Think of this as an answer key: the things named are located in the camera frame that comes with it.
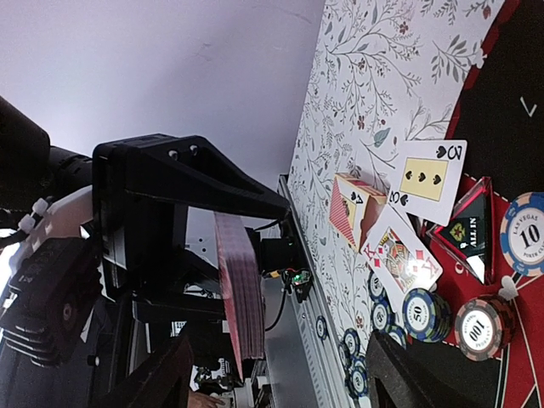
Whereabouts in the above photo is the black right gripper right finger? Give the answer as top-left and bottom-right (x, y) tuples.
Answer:
(366, 331), (459, 407)

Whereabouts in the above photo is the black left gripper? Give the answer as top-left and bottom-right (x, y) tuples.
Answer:
(93, 134), (290, 298)

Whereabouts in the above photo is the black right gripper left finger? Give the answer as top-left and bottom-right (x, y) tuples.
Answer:
(92, 334), (193, 408)

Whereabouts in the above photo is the green chip cluster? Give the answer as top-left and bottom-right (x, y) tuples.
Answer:
(353, 354), (367, 371)
(347, 365), (368, 399)

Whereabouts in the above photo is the green chip front cluster top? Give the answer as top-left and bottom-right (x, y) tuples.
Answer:
(353, 354), (367, 371)

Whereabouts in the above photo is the green chip table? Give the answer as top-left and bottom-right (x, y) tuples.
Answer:
(388, 325), (407, 349)
(371, 298), (395, 332)

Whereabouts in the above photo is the green chip stack seat six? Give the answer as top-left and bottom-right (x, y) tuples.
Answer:
(402, 288), (452, 343)

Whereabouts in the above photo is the red backed card deck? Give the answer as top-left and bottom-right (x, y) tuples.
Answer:
(214, 212), (264, 374)

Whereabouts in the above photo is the king of diamonds card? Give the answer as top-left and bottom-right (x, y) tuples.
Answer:
(360, 205), (443, 313)

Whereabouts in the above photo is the triangular all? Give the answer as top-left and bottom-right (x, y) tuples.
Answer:
(427, 177), (495, 285)

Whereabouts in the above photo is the red playing card deck box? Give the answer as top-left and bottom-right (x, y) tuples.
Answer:
(329, 173), (386, 252)

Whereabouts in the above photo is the blue chip stack seat seven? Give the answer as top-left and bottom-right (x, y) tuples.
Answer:
(499, 192), (544, 276)

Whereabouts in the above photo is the three of spades card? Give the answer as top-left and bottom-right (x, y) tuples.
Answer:
(388, 139), (468, 226)

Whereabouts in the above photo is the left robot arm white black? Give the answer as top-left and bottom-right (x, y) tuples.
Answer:
(1, 101), (290, 297)

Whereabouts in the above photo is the person in red shirt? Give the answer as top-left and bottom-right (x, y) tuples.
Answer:
(187, 390), (224, 408)

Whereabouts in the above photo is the round red black poker mat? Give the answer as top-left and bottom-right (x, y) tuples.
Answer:
(403, 0), (544, 408)

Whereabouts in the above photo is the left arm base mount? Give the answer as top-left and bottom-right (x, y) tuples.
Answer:
(256, 231), (314, 303)

